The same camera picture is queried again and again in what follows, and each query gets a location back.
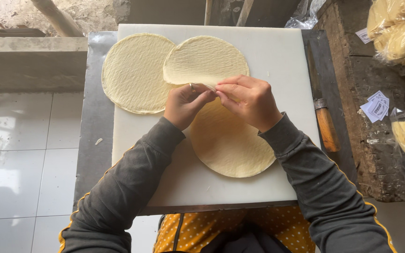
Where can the person's right hand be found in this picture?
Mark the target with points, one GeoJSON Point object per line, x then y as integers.
{"type": "Point", "coordinates": [255, 103]}

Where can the person's left hand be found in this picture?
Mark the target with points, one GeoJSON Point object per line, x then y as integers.
{"type": "Point", "coordinates": [179, 107]}

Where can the thin round dough sheet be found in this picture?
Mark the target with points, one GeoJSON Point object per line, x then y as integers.
{"type": "Point", "coordinates": [134, 73]}
{"type": "Point", "coordinates": [204, 59]}

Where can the stack of round dough sheets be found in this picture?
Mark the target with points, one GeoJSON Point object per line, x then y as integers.
{"type": "Point", "coordinates": [229, 144]}

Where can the white plastic cutting board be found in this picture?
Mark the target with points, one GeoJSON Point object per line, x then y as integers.
{"type": "Point", "coordinates": [280, 59]}

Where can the steel work table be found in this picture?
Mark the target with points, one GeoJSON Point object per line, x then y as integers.
{"type": "Point", "coordinates": [95, 105]}

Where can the small dough scrap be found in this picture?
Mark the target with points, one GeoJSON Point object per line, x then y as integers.
{"type": "Point", "coordinates": [98, 141]}

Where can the thin wooden slat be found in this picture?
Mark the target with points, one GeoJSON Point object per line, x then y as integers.
{"type": "Point", "coordinates": [244, 12]}
{"type": "Point", "coordinates": [207, 12]}

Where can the crumpled clear plastic bag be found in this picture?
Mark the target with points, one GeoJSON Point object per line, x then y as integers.
{"type": "Point", "coordinates": [304, 19]}

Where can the rough wooden bench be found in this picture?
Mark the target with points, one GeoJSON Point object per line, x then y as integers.
{"type": "Point", "coordinates": [364, 88]}

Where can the pile of white paper labels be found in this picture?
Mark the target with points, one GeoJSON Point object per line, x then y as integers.
{"type": "Point", "coordinates": [375, 107]}

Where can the yellow dotted garment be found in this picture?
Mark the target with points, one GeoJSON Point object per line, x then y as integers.
{"type": "Point", "coordinates": [195, 230]}

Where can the single white paper label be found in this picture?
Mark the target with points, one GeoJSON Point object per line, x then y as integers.
{"type": "Point", "coordinates": [363, 36]}

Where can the thick wooden pole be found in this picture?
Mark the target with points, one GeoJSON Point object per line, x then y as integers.
{"type": "Point", "coordinates": [60, 19]}

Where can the grey concrete ledge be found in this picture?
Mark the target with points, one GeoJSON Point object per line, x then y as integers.
{"type": "Point", "coordinates": [30, 63]}

